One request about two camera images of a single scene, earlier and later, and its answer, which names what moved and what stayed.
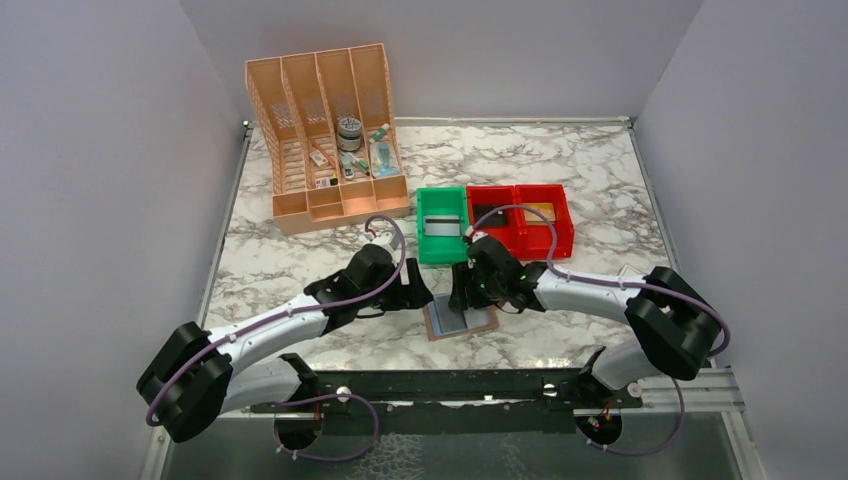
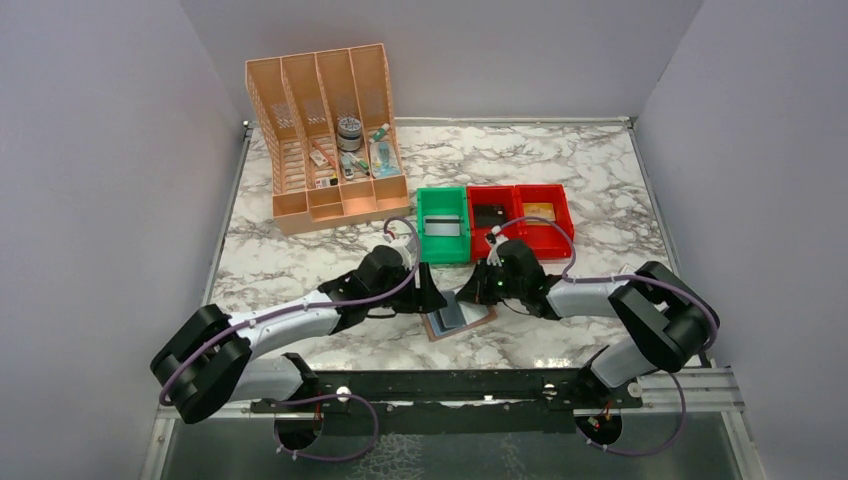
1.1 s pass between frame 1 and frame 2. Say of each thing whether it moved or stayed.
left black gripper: stayed
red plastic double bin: stayed
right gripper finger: moved
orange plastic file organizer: stayed
